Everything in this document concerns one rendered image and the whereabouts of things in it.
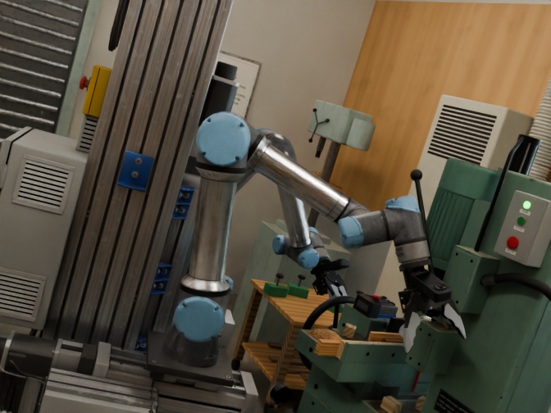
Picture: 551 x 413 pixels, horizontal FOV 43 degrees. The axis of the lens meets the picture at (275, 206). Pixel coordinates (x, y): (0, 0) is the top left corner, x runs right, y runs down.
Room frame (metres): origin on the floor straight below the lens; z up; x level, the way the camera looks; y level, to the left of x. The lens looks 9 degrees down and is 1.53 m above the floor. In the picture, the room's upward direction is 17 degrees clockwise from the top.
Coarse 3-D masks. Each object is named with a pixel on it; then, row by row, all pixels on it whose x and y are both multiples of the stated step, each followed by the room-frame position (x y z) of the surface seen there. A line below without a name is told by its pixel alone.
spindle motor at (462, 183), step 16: (448, 160) 2.01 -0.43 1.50; (448, 176) 1.97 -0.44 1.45; (464, 176) 1.93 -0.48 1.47; (480, 176) 1.92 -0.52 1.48; (496, 176) 1.93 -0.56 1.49; (448, 192) 1.96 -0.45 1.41; (464, 192) 1.93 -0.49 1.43; (480, 192) 1.92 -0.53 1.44; (432, 208) 2.00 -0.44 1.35; (448, 208) 1.95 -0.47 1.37; (464, 208) 1.92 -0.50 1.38; (432, 224) 1.97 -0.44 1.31; (448, 224) 1.94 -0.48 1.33; (464, 224) 1.92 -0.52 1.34; (432, 240) 1.96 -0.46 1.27; (448, 240) 1.93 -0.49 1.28; (432, 256) 1.94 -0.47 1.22; (448, 256) 1.92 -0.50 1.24
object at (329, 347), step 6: (318, 342) 1.79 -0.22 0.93; (324, 342) 1.79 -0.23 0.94; (330, 342) 1.80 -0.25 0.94; (336, 342) 1.82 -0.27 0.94; (318, 348) 1.79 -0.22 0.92; (324, 348) 1.79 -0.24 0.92; (330, 348) 1.80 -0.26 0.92; (336, 348) 1.82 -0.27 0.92; (318, 354) 1.78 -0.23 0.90; (324, 354) 1.79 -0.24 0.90; (330, 354) 1.81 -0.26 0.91
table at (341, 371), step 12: (300, 336) 1.95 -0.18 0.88; (360, 336) 2.06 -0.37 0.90; (300, 348) 1.94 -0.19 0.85; (312, 348) 1.90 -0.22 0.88; (312, 360) 1.88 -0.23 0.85; (324, 360) 1.85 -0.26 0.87; (336, 360) 1.81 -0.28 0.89; (336, 372) 1.80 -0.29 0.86; (348, 372) 1.81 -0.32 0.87; (360, 372) 1.83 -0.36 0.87; (372, 372) 1.86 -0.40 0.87; (384, 372) 1.89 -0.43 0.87; (396, 372) 1.92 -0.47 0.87; (408, 372) 1.95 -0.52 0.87
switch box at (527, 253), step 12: (516, 192) 1.68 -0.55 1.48; (516, 204) 1.67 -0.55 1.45; (540, 204) 1.62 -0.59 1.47; (516, 216) 1.66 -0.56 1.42; (528, 216) 1.64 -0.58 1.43; (540, 216) 1.61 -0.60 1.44; (504, 228) 1.68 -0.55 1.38; (528, 228) 1.63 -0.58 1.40; (540, 228) 1.61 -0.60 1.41; (504, 240) 1.67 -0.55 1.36; (528, 240) 1.62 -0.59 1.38; (540, 240) 1.62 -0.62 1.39; (504, 252) 1.66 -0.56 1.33; (516, 252) 1.64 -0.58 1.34; (528, 252) 1.61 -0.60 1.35; (540, 252) 1.63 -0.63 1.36; (528, 264) 1.61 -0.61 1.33; (540, 264) 1.64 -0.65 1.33
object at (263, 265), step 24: (312, 120) 4.62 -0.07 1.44; (336, 120) 4.35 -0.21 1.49; (360, 120) 4.17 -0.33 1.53; (336, 144) 4.43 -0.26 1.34; (360, 144) 4.16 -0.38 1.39; (312, 216) 4.43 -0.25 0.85; (264, 240) 4.44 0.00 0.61; (264, 264) 4.35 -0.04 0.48; (288, 264) 4.19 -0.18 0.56; (240, 288) 4.55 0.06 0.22; (312, 288) 4.30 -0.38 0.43; (240, 312) 4.46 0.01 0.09; (264, 312) 4.17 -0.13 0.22; (264, 336) 4.19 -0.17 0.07
